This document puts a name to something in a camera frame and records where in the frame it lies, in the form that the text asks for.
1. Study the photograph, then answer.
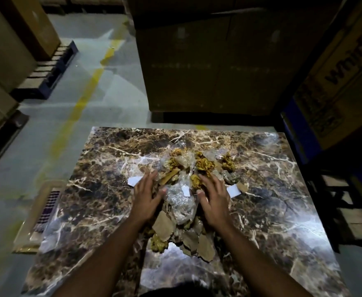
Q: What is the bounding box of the clear plastic film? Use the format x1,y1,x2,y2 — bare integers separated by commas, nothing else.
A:
38,210,67,254

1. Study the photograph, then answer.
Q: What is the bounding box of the marble pattern table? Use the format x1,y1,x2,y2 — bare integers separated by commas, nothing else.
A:
21,126,352,297

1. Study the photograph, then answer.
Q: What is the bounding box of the person's left hand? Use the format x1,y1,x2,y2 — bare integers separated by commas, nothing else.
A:
128,170,168,228

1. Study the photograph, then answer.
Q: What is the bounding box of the checked cloth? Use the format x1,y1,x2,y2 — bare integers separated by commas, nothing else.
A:
34,190,61,234

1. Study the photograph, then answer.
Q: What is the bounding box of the blue pallet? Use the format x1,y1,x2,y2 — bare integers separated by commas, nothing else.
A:
11,40,79,101

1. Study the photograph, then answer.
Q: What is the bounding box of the large dark cardboard box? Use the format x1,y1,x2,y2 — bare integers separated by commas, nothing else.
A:
136,9,340,116
127,0,346,28

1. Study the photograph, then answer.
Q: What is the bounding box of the brown cardboard box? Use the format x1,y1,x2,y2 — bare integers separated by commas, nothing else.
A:
0,0,61,61

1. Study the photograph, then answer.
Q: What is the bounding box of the person's right forearm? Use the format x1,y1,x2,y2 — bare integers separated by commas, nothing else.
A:
221,222,315,297

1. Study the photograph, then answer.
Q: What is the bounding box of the white paper piece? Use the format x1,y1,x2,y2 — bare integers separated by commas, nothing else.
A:
127,175,144,188
226,184,243,198

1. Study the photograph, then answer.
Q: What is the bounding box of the dark floor pallet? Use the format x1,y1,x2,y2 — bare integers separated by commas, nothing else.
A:
0,109,30,180

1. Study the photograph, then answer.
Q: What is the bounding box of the person's left forearm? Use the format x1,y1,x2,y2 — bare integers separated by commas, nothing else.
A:
52,219,148,297

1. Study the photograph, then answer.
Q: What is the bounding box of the grey wrapped pallet load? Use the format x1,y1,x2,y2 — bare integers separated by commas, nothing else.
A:
122,0,137,34

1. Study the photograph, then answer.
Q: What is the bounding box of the person's right hand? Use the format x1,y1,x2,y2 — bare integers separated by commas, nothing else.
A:
196,173,234,232

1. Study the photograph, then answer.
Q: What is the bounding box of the wooden pallet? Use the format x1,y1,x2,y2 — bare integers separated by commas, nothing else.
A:
320,173,362,242

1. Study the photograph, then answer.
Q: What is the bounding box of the clear bubble wrap sheet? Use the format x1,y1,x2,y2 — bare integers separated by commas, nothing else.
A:
164,173,200,225

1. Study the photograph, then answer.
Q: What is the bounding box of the yellow blue printed cardboard box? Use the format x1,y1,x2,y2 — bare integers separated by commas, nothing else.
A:
281,0,362,164

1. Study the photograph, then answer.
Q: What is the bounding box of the pile of cardboard and paper scraps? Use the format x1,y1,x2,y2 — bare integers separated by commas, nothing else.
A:
127,146,250,263

